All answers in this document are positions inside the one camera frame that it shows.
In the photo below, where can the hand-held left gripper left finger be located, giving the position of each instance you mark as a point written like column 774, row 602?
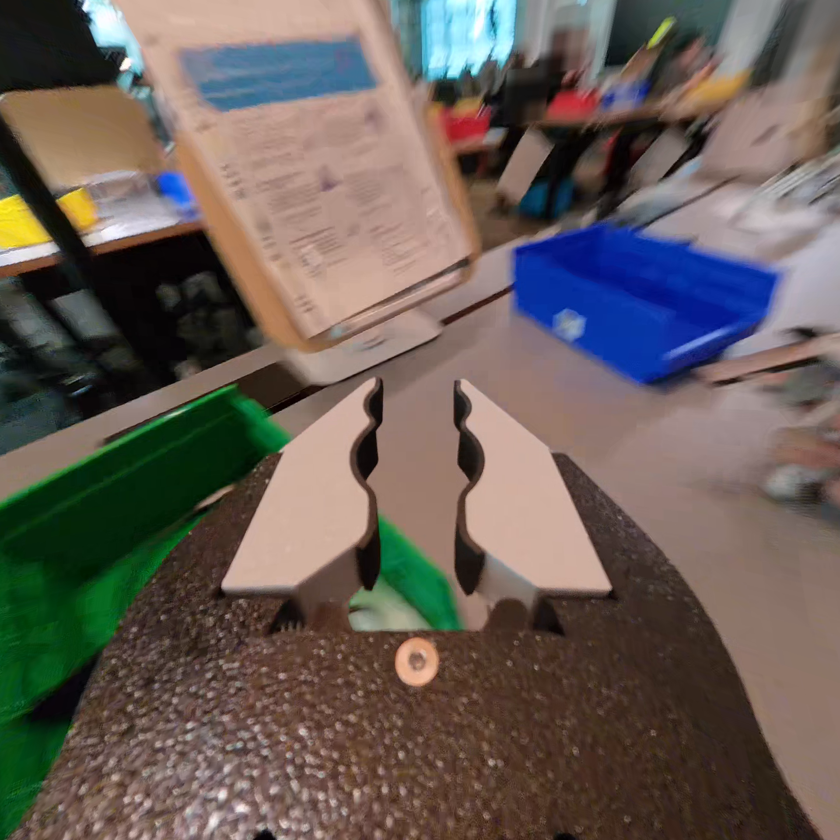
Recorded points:
column 308, row 525

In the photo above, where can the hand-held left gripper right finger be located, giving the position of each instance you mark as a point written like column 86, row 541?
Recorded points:
column 525, row 518

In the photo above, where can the green plastic bin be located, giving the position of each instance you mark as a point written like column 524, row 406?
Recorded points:
column 98, row 525

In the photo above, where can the blue plastic bin white tag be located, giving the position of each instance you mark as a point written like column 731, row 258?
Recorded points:
column 630, row 295

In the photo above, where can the wooden document stand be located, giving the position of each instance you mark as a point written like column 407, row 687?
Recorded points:
column 216, row 229
column 79, row 131

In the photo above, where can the printed instruction sheets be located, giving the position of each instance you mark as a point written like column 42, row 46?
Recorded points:
column 295, row 164

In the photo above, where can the black metal pole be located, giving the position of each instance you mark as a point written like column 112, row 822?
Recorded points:
column 59, row 223

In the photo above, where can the red plastic bin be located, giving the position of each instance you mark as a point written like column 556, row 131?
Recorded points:
column 571, row 102
column 466, row 121

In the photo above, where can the yellow plastic bin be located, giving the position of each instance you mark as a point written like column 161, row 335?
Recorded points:
column 39, row 213

